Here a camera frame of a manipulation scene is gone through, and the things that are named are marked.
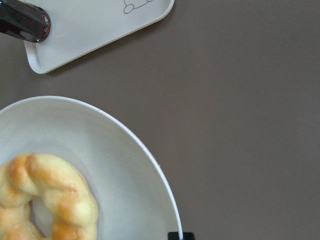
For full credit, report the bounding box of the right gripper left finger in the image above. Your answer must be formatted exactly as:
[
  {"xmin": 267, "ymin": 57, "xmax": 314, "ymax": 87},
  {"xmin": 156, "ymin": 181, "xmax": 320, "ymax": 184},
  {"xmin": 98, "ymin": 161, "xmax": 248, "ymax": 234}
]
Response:
[{"xmin": 167, "ymin": 232, "xmax": 179, "ymax": 240}]

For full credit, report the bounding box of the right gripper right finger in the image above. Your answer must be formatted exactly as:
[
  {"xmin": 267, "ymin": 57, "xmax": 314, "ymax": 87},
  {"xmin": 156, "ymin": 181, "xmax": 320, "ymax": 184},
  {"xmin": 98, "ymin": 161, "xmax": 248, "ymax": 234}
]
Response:
[{"xmin": 183, "ymin": 232, "xmax": 195, "ymax": 240}]

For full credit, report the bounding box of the white round plate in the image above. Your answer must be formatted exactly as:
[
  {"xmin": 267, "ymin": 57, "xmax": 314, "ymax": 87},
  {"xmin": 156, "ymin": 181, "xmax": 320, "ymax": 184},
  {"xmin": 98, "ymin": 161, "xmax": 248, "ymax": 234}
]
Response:
[{"xmin": 0, "ymin": 96, "xmax": 183, "ymax": 240}]

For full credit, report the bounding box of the yellow twisted donut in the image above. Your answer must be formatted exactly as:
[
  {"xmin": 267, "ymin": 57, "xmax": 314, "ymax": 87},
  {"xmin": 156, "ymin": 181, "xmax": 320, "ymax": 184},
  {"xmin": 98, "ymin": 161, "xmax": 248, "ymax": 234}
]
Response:
[{"xmin": 0, "ymin": 153, "xmax": 98, "ymax": 240}]

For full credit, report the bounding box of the cream rabbit tray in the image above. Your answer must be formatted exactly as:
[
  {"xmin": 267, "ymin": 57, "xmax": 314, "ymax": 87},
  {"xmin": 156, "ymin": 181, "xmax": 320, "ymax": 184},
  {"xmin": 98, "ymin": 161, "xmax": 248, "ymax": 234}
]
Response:
[{"xmin": 24, "ymin": 0, "xmax": 175, "ymax": 74}]

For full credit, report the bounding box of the dark tea bottle on tray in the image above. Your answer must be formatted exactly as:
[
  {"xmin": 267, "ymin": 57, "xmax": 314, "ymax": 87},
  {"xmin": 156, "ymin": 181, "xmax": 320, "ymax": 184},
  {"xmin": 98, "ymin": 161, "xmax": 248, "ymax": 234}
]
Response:
[{"xmin": 0, "ymin": 0, "xmax": 51, "ymax": 43}]

